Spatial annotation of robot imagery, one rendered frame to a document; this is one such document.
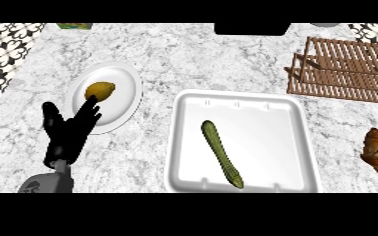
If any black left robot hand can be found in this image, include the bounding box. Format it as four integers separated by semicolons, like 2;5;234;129
42;94;104;170

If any white square tray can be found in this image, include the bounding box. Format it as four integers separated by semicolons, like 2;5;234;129
164;88;324;194

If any brown wooden tiered shelf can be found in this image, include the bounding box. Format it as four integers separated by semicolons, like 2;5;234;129
284;36;378;104

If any white oval plate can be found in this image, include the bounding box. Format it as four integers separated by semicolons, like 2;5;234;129
64;61;145;136

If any green cucumber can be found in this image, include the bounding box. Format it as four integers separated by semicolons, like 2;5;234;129
200;119;246;190

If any green box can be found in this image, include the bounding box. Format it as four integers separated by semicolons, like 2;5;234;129
55;22;95;31

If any black appliance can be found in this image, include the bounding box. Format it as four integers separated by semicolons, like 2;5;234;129
213;22;293;37

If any grey round object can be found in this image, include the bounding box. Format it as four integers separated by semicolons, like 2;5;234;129
309;22;343;28

